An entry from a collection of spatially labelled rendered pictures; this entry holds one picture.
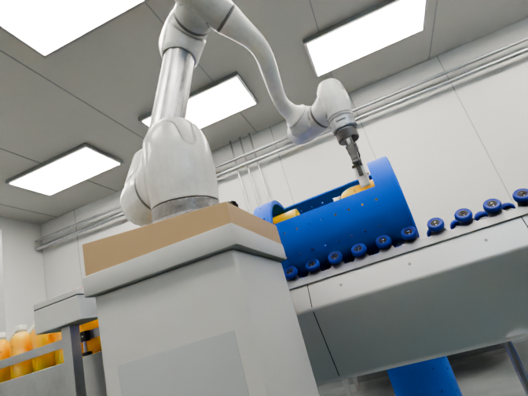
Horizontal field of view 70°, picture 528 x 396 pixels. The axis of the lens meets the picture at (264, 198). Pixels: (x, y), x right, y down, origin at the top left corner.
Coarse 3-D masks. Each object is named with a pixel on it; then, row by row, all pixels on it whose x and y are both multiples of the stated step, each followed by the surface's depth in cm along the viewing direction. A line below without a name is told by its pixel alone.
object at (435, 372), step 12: (432, 360) 152; (444, 360) 155; (396, 372) 155; (408, 372) 152; (420, 372) 151; (432, 372) 151; (444, 372) 152; (396, 384) 155; (408, 384) 152; (420, 384) 150; (432, 384) 149; (444, 384) 150; (456, 384) 154
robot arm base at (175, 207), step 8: (176, 200) 79; (184, 200) 79; (192, 200) 79; (200, 200) 80; (208, 200) 81; (216, 200) 84; (232, 200) 79; (160, 208) 79; (168, 208) 78; (176, 208) 78; (184, 208) 78; (192, 208) 78; (200, 208) 79; (152, 216) 82; (160, 216) 79; (168, 216) 78
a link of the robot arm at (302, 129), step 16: (240, 16) 118; (224, 32) 120; (240, 32) 119; (256, 32) 121; (256, 48) 123; (272, 64) 128; (272, 80) 132; (272, 96) 137; (288, 112) 141; (304, 112) 140; (288, 128) 149; (304, 128) 141; (320, 128) 141
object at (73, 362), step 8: (64, 328) 123; (72, 328) 123; (64, 336) 122; (72, 336) 122; (64, 344) 122; (72, 344) 121; (80, 344) 124; (64, 352) 121; (72, 352) 120; (80, 352) 122; (64, 360) 120; (72, 360) 119; (80, 360) 121; (64, 368) 119; (72, 368) 118; (80, 368) 120; (72, 376) 118; (80, 376) 119; (72, 384) 117; (80, 384) 118; (72, 392) 116; (80, 392) 117
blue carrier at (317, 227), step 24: (384, 168) 113; (336, 192) 137; (360, 192) 112; (384, 192) 109; (264, 216) 124; (312, 216) 116; (336, 216) 113; (360, 216) 111; (384, 216) 109; (408, 216) 108; (288, 240) 118; (312, 240) 116; (336, 240) 114; (360, 240) 114; (288, 264) 120
